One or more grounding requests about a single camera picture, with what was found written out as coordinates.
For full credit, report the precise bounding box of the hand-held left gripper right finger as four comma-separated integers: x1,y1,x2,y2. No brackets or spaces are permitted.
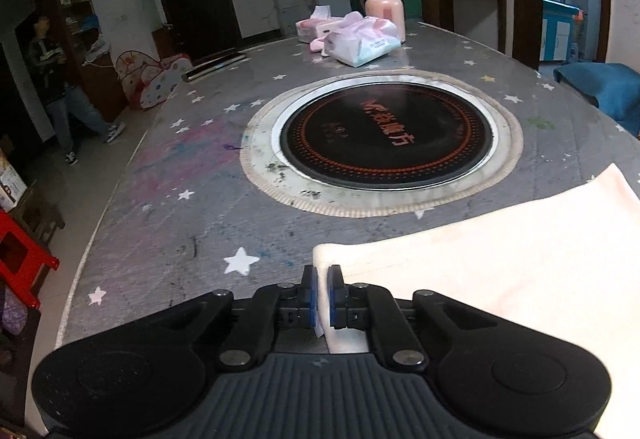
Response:
327,265,478,371

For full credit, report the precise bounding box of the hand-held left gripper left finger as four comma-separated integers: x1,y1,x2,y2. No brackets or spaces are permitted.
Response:
167,265,321,370

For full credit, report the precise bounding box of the cream white garment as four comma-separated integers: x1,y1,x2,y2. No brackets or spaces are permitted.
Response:
312,163,640,437

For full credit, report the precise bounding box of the grey star-print table cover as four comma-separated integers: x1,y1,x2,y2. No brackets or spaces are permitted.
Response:
55,20,640,370

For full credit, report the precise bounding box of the round black induction cooker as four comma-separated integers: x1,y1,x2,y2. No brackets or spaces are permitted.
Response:
272,78,499,192

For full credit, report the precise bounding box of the black silver bar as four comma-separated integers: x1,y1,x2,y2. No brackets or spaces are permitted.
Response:
181,51,248,82

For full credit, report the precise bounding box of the white wet wipes pack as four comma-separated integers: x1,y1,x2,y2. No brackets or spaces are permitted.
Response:
324,29,402,68

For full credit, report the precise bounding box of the polka dot play tent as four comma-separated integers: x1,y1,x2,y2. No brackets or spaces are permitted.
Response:
115,50,194,110

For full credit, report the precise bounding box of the pink tissue pack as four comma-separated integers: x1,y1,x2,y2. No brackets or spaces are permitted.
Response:
295,5,347,44

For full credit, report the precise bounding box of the pink plastic bag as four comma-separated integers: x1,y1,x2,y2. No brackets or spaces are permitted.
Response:
309,11,401,54

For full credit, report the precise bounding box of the brown wooden stool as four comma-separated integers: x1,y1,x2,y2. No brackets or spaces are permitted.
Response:
11,181,66,246

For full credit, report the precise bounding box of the red plastic stool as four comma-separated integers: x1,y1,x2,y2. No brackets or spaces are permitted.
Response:
0,209,60,311

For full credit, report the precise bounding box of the pink thermos bottle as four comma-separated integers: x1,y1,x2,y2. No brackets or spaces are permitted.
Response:
364,0,407,44

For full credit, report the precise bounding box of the cardboard box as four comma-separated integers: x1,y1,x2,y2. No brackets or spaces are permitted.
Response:
0,149,29,212

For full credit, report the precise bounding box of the blue sofa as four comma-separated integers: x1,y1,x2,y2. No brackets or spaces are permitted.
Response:
553,63,640,138

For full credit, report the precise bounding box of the blue children's cabinet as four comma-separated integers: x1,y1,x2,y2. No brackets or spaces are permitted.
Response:
542,0,586,62

